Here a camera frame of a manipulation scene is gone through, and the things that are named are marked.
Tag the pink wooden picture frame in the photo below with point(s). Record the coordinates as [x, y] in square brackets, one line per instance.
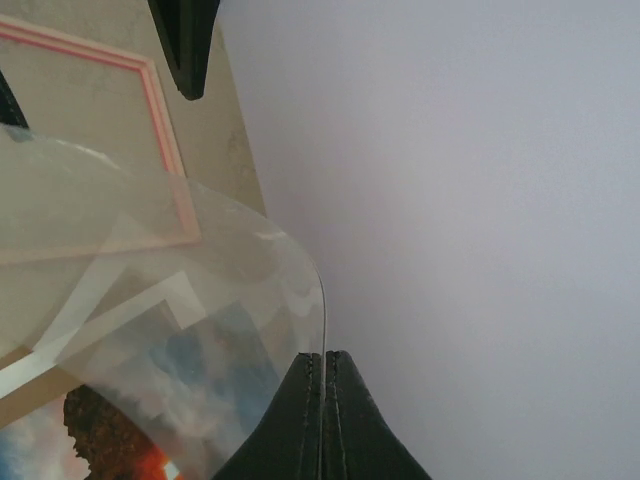
[49, 39]

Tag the white mat board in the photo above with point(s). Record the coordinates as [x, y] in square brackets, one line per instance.
[47, 304]

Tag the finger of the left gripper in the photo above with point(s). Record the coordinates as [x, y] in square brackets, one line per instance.
[185, 29]
[10, 111]

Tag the sunset landscape photo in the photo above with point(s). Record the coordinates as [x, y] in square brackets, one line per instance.
[179, 409]

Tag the clear plastic frame sheet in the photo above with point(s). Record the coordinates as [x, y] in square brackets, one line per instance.
[58, 194]

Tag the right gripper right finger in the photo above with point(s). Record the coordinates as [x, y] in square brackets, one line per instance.
[357, 443]

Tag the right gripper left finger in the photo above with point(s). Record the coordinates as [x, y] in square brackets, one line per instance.
[286, 443]

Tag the brown cardboard backing board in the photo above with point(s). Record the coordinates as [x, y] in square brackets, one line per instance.
[27, 387]

